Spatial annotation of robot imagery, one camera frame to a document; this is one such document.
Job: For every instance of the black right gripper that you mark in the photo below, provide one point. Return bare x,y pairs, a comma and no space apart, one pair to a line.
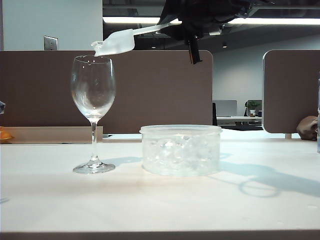
197,17

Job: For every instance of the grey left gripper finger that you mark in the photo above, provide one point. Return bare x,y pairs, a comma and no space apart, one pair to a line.
2,107

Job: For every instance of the white plastic ice shovel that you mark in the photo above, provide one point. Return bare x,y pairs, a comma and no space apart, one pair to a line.
120,42

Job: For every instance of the clear round plastic container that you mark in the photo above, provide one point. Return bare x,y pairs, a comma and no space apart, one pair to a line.
155,130

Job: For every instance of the clear wine glass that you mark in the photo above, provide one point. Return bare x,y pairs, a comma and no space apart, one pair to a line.
93,140

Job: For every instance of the ice cubes pile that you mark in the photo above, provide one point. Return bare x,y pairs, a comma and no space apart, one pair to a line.
175,152

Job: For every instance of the orange object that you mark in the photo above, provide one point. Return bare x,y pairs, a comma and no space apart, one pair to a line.
4,134

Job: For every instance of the long ceiling light strip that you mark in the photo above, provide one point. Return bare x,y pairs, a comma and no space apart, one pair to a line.
125,20

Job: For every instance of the beige wooden ledge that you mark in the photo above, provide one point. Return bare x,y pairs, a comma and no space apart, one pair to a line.
50,135

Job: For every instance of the black ceiling spot lamp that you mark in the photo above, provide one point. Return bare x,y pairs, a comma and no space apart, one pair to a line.
224,45

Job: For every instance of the wide brown desk partition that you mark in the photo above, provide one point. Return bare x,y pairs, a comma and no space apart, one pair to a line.
162,87

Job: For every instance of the grey office partition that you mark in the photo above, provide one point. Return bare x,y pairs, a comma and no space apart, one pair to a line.
225,108

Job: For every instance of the green potted plant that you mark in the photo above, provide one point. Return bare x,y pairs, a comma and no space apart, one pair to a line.
252,105

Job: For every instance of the white office desk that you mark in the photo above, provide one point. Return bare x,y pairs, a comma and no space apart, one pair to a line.
247,119

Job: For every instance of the narrow brown desk partition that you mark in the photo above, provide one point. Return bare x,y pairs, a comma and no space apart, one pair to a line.
287,100

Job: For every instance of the brown crumpled bag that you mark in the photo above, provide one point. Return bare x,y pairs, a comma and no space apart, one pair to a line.
306,127

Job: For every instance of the metal wall switch plate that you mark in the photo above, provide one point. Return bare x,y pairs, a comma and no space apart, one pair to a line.
50,43

